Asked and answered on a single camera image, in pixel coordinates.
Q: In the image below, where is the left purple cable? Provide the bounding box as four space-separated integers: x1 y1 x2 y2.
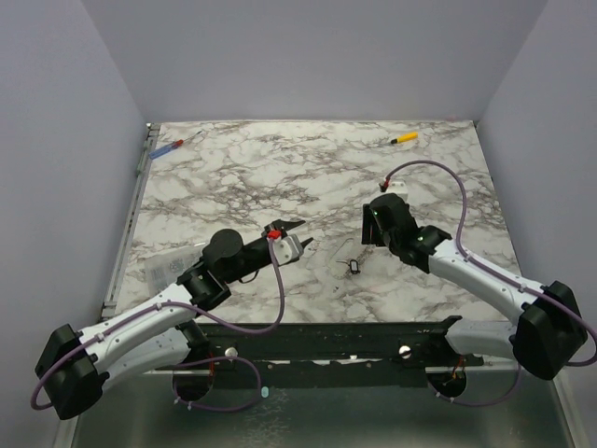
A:
30 232 286 413

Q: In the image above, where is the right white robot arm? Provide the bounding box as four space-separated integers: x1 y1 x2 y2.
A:
362 193 588 380

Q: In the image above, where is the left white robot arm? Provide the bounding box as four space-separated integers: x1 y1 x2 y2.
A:
30 219 309 420

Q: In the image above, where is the metal carabiner with key rings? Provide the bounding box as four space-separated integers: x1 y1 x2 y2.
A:
327 237 376 280

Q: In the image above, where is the blue red screwdriver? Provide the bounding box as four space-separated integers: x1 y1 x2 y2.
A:
148 131 201 161

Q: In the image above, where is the yellow screwdriver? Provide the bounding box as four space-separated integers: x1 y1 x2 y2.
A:
390 132 418 145

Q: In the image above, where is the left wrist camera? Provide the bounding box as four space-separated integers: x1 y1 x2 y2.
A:
266 231 302 265

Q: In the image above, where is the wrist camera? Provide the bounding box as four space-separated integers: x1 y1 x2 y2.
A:
379 180 409 202
266 231 302 265

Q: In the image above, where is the purple cable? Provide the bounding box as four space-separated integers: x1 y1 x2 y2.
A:
382 160 597 406
30 232 286 413

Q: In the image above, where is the aluminium side rail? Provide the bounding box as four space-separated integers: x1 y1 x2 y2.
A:
100 123 161 321

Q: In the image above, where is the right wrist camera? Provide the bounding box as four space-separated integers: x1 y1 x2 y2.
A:
379 180 409 202

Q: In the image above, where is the black mounting rail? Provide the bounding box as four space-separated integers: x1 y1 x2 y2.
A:
174 317 483 389

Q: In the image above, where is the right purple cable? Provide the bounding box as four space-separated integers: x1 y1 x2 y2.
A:
382 160 597 406

